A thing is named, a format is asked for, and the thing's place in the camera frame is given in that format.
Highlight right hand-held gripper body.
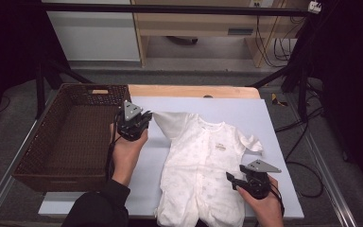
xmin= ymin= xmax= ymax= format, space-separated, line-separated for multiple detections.
xmin=233 ymin=159 xmax=283 ymax=201

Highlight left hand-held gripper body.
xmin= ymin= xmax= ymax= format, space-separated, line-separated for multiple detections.
xmin=116 ymin=99 xmax=154 ymax=142

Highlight white baby romper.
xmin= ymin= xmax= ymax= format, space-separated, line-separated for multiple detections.
xmin=152 ymin=111 xmax=264 ymax=227

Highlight brown wicker basket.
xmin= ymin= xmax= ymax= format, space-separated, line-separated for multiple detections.
xmin=11 ymin=82 xmax=133 ymax=193

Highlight person's right hand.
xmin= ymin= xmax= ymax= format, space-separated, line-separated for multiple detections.
xmin=235 ymin=175 xmax=285 ymax=227

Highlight person's left hand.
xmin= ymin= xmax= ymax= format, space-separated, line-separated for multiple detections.
xmin=109 ymin=122 xmax=149 ymax=187

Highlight black metal stand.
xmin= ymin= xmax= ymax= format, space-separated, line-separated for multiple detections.
xmin=34 ymin=58 xmax=94 ymax=119
xmin=247 ymin=12 xmax=325 ymax=122

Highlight white cabinet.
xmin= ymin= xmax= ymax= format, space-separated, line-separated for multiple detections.
xmin=42 ymin=0 xmax=141 ymax=62

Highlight wooden desk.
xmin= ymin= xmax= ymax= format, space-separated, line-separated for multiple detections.
xmin=130 ymin=0 xmax=311 ymax=69

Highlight black horizontal metal bar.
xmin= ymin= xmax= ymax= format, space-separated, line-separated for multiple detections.
xmin=42 ymin=2 xmax=310 ymax=17

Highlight dark curtain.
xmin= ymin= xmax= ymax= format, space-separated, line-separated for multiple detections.
xmin=0 ymin=0 xmax=72 ymax=133
xmin=308 ymin=0 xmax=363 ymax=200

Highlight white power adapter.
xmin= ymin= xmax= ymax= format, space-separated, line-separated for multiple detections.
xmin=307 ymin=0 xmax=323 ymax=14

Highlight right hand-held gripper cable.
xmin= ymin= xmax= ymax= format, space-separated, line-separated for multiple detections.
xmin=268 ymin=183 xmax=285 ymax=217

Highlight hand-held gripper cable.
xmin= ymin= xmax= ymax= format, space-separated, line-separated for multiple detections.
xmin=105 ymin=113 xmax=122 ymax=181
xmin=268 ymin=183 xmax=285 ymax=217

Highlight left hand-held gripper cable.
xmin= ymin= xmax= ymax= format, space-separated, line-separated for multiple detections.
xmin=105 ymin=113 xmax=122 ymax=181

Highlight looped black floor cable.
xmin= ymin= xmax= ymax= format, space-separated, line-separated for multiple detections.
xmin=284 ymin=121 xmax=325 ymax=200

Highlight hanging desk cables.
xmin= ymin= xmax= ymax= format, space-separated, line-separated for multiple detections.
xmin=254 ymin=15 xmax=306 ymax=69

